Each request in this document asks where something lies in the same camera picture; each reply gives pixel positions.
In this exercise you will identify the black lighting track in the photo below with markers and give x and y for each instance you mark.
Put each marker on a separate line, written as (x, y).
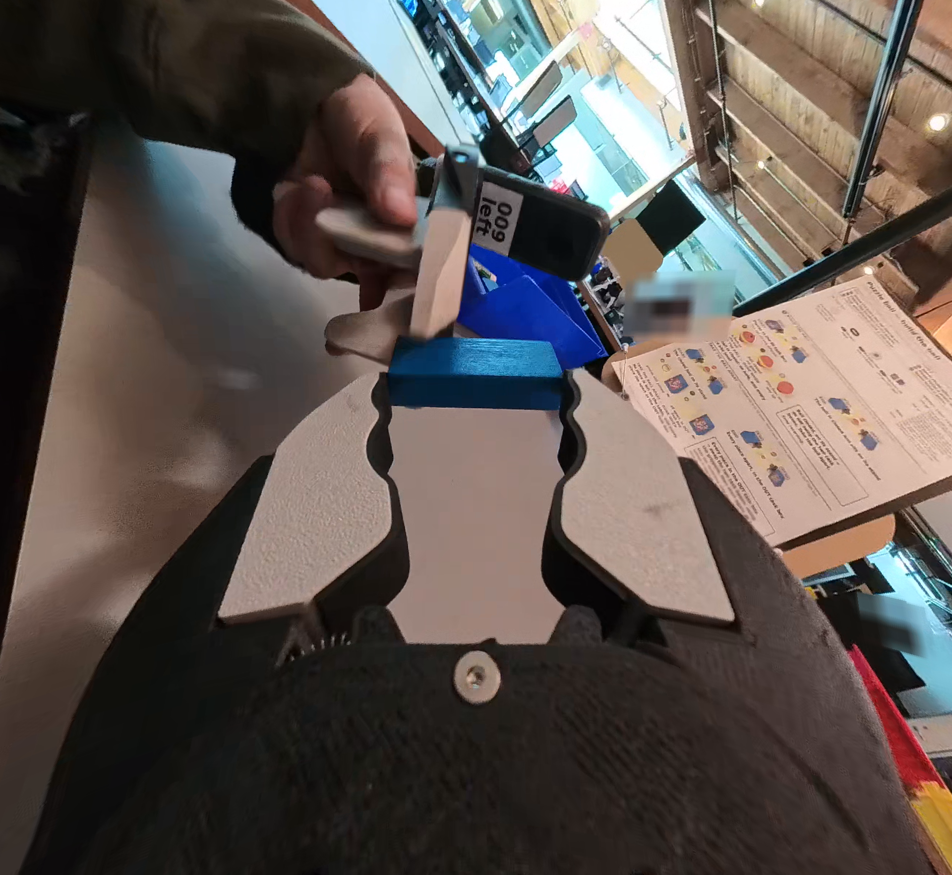
(892, 64)

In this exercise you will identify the black monitor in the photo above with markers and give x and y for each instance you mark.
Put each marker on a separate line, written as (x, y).
(669, 216)

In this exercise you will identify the yellow plastic bin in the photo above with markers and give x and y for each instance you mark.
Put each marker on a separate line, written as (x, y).
(937, 830)

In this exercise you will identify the red plastic bin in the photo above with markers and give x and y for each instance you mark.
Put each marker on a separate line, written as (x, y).
(892, 733)

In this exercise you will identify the black metal pole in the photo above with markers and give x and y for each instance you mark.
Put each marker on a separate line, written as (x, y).
(840, 257)

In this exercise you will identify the blue foam block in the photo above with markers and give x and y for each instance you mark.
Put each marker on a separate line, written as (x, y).
(476, 376)

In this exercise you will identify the blue plastic bin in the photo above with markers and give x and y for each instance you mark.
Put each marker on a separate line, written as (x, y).
(535, 317)

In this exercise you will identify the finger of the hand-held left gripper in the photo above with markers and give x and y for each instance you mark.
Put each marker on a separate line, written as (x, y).
(364, 335)
(442, 272)

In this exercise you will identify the instruction board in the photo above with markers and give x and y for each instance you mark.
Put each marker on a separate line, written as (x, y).
(818, 406)

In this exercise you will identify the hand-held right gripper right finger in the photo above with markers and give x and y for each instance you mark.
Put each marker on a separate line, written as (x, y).
(639, 518)

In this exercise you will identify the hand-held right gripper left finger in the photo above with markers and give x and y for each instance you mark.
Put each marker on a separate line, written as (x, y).
(320, 518)

